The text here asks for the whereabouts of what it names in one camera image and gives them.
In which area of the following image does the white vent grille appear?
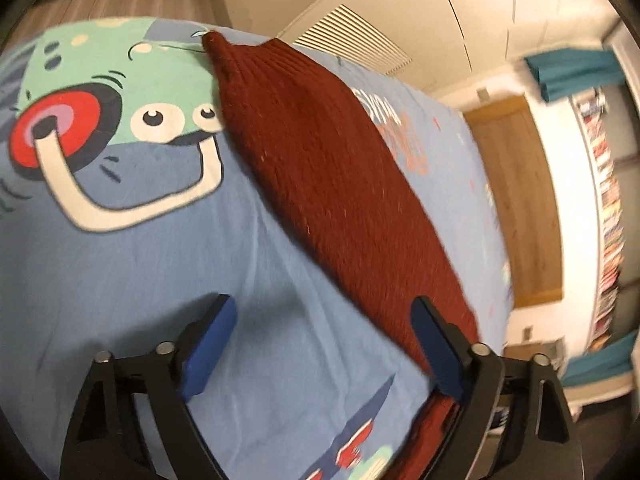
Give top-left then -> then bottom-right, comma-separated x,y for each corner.
292,4 -> 414,77

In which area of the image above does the teal curtain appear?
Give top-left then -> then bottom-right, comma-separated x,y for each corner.
524,49 -> 627,103
560,330 -> 640,389

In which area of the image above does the white wardrobe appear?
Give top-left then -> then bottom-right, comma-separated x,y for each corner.
277,0 -> 626,97

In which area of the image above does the blue cartoon printed bedsheet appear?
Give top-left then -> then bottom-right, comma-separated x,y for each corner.
0,16 -> 513,480

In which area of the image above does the wooden headboard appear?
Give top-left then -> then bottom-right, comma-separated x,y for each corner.
462,95 -> 564,309

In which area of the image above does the dark red knitted cloth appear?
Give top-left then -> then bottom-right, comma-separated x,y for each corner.
202,31 -> 483,480

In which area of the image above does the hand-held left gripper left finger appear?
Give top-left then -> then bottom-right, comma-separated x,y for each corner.
59,294 -> 239,480

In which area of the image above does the bookshelf with books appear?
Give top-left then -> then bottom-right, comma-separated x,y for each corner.
575,87 -> 627,353

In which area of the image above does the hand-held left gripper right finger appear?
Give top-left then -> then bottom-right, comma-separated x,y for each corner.
410,296 -> 584,480

